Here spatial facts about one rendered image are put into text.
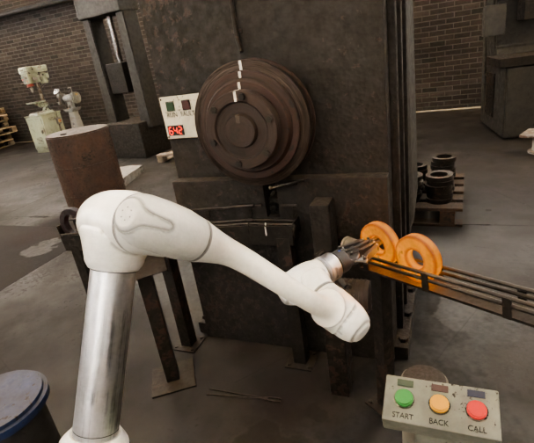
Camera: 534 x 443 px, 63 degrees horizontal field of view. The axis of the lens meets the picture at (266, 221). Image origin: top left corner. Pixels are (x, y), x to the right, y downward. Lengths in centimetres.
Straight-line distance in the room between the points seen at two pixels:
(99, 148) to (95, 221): 342
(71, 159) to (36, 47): 702
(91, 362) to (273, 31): 127
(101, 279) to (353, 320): 63
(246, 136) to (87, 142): 290
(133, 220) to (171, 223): 7
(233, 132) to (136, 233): 83
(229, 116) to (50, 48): 946
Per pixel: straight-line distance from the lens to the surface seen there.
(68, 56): 1064
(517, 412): 199
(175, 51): 194
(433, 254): 135
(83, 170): 438
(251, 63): 162
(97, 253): 99
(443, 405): 110
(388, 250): 147
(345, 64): 168
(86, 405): 109
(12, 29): 1163
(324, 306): 112
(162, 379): 223
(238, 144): 159
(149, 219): 84
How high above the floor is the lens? 139
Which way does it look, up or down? 22 degrees down
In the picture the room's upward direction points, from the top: 9 degrees counter-clockwise
